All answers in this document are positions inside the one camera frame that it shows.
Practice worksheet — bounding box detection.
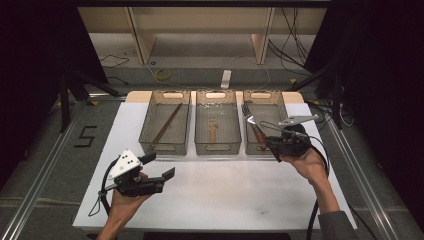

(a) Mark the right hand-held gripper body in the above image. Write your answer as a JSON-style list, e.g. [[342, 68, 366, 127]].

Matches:
[[266, 114, 320, 159]]

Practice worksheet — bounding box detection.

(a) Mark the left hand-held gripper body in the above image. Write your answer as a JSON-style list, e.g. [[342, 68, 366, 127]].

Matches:
[[107, 149, 165, 198]]

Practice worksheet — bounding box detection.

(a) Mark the wooden-handled knife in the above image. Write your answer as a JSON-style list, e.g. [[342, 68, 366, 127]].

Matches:
[[246, 114, 268, 151]]

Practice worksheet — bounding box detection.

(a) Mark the grey translucent plastic bin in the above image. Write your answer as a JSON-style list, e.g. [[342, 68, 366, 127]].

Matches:
[[194, 89, 242, 156], [138, 89, 192, 156], [243, 89, 296, 156]]

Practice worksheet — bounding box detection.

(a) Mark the wooden-handled fork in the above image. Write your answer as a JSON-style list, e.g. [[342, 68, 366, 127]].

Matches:
[[242, 103, 267, 150]]

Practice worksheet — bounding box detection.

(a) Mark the dark brown chopstick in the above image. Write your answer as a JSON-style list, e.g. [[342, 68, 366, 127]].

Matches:
[[149, 103, 183, 150], [151, 103, 184, 150]]

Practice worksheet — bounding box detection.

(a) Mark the wooden-handled spoon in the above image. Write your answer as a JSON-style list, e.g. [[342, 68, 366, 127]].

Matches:
[[207, 118, 219, 144]]

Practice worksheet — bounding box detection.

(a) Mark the person's right hand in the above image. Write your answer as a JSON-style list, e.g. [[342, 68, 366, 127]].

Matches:
[[281, 148, 330, 186]]

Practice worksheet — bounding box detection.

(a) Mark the person's left hand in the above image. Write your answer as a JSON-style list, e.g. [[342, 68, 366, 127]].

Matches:
[[109, 189, 152, 222]]

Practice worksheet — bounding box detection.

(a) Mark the black tripod stand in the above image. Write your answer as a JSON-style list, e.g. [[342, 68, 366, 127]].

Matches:
[[58, 68, 123, 134], [286, 64, 345, 131]]

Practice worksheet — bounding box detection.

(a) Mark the white power strip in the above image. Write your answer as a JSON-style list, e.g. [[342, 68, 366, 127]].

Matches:
[[220, 69, 232, 90]]

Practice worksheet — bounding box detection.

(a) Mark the yellow tape roll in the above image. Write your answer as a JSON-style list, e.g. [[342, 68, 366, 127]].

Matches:
[[155, 68, 172, 81]]

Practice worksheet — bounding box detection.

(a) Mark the black curtain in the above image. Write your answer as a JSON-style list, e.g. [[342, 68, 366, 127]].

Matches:
[[304, 0, 424, 231], [0, 0, 109, 188]]

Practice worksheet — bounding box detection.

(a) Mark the beige wooden shelf unit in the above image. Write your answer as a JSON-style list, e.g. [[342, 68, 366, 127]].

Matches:
[[77, 6, 328, 66]]

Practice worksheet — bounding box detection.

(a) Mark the left hand-held gripper black cable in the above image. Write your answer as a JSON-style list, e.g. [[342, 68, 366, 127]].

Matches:
[[88, 159, 122, 218]]

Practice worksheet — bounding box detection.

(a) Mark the hand-held gripper black cable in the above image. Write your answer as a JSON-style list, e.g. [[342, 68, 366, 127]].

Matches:
[[88, 159, 122, 218], [259, 120, 331, 240]]

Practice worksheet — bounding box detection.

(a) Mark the right hand-held gripper black cable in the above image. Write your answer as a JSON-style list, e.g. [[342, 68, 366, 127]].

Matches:
[[259, 120, 331, 240]]

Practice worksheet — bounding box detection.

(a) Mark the aluminium floor rail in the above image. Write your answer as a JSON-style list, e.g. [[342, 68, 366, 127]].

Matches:
[[0, 99, 88, 240], [324, 116, 401, 240]]

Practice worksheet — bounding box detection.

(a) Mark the bundle of black cables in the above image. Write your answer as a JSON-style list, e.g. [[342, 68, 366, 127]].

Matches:
[[268, 6, 313, 77]]

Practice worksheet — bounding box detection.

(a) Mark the thin black floor cable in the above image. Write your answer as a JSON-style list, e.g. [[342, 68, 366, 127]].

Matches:
[[99, 53, 131, 86]]

